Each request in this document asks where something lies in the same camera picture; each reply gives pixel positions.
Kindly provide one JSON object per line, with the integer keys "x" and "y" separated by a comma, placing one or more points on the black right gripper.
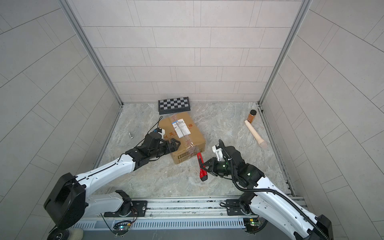
{"x": 212, "y": 167}

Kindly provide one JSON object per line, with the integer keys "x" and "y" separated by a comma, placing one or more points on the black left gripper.
{"x": 173, "y": 147}

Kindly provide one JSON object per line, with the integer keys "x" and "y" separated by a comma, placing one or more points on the red utility knife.
{"x": 203, "y": 172}

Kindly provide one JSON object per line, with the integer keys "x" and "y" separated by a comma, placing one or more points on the brown cardboard express box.
{"x": 182, "y": 128}

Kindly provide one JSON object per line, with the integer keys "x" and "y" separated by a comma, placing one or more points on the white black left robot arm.
{"x": 71, "y": 198}

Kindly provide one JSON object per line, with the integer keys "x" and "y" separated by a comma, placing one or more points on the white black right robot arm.
{"x": 262, "y": 198}

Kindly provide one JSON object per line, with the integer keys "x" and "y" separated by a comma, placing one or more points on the black white chessboard case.
{"x": 174, "y": 105}

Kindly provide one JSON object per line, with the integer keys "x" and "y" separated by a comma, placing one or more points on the wooden rolling pin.
{"x": 261, "y": 142}

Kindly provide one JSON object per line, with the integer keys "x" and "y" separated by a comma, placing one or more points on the brown spice jar black lid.
{"x": 251, "y": 116}

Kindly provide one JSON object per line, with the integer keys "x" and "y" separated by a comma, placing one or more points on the right green circuit board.
{"x": 251, "y": 225}

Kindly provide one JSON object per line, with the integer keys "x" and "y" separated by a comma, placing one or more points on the green circuit board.
{"x": 251, "y": 225}
{"x": 122, "y": 226}

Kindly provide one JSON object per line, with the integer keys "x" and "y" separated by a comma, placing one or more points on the left green circuit board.
{"x": 122, "y": 226}

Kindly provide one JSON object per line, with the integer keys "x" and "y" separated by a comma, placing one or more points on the black wheel roller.
{"x": 57, "y": 234}

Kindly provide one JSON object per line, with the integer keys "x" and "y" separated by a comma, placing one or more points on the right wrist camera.
{"x": 219, "y": 152}

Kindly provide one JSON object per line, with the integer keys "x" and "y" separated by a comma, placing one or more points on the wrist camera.
{"x": 160, "y": 131}
{"x": 219, "y": 152}

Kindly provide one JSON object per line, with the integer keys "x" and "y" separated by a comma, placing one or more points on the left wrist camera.
{"x": 160, "y": 131}

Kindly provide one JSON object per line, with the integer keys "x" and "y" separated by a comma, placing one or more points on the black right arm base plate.
{"x": 235, "y": 208}

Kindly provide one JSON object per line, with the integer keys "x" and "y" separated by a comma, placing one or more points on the aluminium mounting rail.
{"x": 186, "y": 207}

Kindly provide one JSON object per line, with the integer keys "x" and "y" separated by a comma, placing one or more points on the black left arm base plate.
{"x": 133, "y": 209}

